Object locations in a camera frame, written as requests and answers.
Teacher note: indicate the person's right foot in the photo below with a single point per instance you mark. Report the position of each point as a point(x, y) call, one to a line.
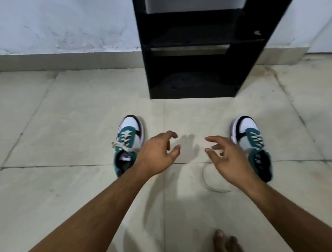
point(223, 242)

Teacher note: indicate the person's left forearm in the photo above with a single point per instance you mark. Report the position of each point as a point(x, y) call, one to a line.
point(90, 220)

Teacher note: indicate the person's left hand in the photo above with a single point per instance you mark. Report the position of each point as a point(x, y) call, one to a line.
point(155, 155)

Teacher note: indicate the person's right forearm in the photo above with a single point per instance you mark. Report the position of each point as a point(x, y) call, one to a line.
point(293, 220)

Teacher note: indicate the person's right hand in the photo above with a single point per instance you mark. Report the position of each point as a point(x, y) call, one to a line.
point(233, 166)

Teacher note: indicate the black shoe rack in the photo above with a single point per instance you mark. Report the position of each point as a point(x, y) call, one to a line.
point(194, 83)

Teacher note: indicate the teal white sneaker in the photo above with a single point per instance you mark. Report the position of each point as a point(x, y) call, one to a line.
point(247, 124)
point(129, 123)

